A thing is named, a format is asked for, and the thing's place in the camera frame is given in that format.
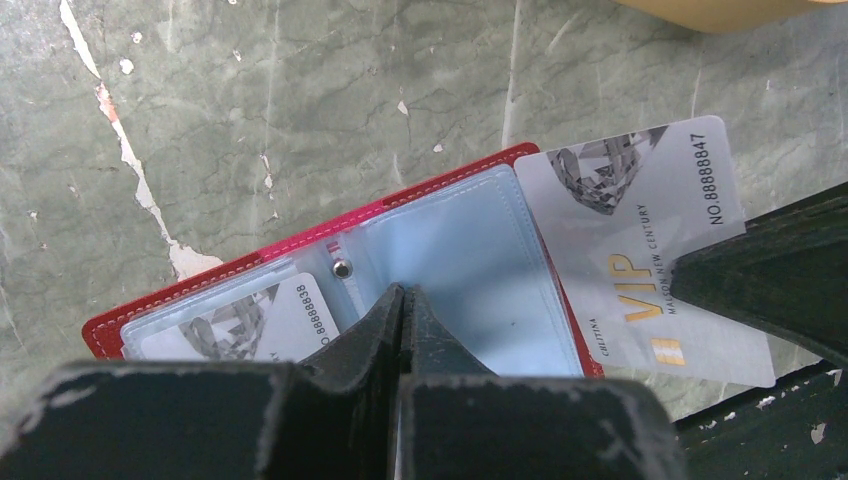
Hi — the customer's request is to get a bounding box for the yellow oval tray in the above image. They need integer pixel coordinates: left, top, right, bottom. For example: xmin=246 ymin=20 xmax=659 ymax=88
xmin=616 ymin=0 xmax=846 ymax=33

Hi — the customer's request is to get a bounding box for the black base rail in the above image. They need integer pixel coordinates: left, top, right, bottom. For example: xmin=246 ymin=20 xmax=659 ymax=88
xmin=675 ymin=361 xmax=847 ymax=479

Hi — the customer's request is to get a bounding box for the red leather card holder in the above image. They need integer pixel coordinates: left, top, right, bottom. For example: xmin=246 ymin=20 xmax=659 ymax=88
xmin=81 ymin=142 xmax=603 ymax=377

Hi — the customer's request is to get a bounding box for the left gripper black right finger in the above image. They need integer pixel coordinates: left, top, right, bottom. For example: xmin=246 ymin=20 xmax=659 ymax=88
xmin=400 ymin=287 xmax=688 ymax=479

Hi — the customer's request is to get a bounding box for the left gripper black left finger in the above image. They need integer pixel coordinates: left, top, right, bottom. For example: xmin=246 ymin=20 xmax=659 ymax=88
xmin=1 ymin=285 xmax=404 ymax=479

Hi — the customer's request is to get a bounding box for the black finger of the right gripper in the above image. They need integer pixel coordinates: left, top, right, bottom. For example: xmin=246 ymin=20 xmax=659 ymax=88
xmin=671 ymin=184 xmax=847 ymax=368

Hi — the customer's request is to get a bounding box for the silver VIP card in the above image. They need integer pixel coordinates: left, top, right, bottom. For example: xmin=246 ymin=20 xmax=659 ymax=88
xmin=122 ymin=272 xmax=339 ymax=362
xmin=514 ymin=115 xmax=776 ymax=387

